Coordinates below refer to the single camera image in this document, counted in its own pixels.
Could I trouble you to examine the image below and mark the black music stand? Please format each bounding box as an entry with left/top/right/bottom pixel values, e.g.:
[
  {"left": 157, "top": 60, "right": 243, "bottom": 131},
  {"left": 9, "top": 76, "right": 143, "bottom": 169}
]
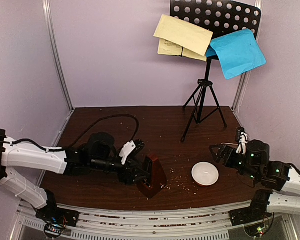
[{"left": 170, "top": 0, "right": 262, "bottom": 143}]

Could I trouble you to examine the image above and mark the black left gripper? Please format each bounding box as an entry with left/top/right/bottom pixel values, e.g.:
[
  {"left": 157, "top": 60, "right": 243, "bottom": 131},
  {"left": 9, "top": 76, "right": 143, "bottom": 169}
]
[{"left": 90, "top": 156, "right": 151, "bottom": 186}]

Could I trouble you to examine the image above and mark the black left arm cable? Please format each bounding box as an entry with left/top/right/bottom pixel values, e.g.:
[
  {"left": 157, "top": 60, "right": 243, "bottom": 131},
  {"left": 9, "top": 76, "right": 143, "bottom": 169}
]
[{"left": 4, "top": 114, "right": 140, "bottom": 153}]

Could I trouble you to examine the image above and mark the yellow sheet music paper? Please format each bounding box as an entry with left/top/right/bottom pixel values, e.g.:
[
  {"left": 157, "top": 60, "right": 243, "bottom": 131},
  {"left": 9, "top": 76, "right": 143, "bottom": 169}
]
[{"left": 153, "top": 14, "right": 213, "bottom": 62}]

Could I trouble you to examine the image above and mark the aluminium corner post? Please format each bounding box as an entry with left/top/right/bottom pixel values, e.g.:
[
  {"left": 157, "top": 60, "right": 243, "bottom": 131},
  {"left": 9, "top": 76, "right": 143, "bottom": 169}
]
[
  {"left": 231, "top": 0, "right": 263, "bottom": 113},
  {"left": 42, "top": 0, "right": 75, "bottom": 112}
]

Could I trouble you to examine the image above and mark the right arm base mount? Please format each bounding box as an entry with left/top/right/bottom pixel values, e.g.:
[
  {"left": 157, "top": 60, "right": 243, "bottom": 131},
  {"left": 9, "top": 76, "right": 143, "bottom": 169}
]
[{"left": 229, "top": 206, "right": 272, "bottom": 227}]

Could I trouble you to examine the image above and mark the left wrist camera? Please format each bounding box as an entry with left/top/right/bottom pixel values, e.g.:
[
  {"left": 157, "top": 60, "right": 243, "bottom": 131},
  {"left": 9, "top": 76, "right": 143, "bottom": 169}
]
[{"left": 119, "top": 139, "right": 145, "bottom": 165}]

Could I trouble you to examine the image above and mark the blue paper sheet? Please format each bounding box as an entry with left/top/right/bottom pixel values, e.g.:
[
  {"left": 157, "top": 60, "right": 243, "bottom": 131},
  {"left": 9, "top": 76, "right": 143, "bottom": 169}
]
[{"left": 205, "top": 28, "right": 267, "bottom": 80}]

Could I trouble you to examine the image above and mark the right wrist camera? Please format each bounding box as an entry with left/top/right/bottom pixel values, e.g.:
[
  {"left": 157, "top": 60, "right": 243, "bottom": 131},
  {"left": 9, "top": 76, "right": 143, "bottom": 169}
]
[{"left": 235, "top": 127, "right": 249, "bottom": 155}]

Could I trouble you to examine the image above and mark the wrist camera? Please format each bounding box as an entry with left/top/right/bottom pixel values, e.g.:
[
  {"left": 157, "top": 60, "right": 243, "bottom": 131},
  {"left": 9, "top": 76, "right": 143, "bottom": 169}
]
[
  {"left": 235, "top": 127, "right": 249, "bottom": 155},
  {"left": 119, "top": 139, "right": 145, "bottom": 165}
]

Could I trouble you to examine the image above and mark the white ceramic bowl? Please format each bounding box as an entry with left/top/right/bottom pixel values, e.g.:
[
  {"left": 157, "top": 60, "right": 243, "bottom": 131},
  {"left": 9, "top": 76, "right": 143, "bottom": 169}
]
[{"left": 191, "top": 162, "right": 219, "bottom": 187}]

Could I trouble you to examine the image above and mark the right aluminium corner post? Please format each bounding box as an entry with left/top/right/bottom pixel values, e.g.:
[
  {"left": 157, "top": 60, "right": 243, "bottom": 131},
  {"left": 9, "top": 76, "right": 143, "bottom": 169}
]
[{"left": 231, "top": 0, "right": 263, "bottom": 113}]

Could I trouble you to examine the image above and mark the left aluminium corner post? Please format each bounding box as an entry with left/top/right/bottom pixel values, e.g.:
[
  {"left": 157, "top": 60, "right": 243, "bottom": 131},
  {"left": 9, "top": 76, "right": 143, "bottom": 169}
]
[{"left": 42, "top": 0, "right": 75, "bottom": 112}]

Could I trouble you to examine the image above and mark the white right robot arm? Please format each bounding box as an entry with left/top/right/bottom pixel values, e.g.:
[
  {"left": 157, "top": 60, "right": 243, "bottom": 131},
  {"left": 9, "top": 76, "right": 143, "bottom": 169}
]
[{"left": 209, "top": 140, "right": 300, "bottom": 226}]

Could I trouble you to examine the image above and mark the red wooden metronome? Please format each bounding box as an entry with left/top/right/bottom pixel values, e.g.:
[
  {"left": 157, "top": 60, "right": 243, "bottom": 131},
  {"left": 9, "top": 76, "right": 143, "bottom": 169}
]
[{"left": 136, "top": 154, "right": 167, "bottom": 199}]

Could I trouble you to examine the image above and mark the clear plastic metronome cover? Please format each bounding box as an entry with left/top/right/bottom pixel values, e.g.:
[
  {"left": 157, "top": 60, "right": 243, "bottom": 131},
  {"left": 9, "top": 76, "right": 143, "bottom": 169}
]
[{"left": 221, "top": 142, "right": 239, "bottom": 146}]

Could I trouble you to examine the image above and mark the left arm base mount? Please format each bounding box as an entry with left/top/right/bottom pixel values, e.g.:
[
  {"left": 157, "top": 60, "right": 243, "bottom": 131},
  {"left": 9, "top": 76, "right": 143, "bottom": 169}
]
[{"left": 34, "top": 208, "right": 80, "bottom": 227}]

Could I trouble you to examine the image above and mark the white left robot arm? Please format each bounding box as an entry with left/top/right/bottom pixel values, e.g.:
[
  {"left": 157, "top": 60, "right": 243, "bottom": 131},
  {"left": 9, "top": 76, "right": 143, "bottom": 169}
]
[{"left": 0, "top": 129, "right": 152, "bottom": 222}]

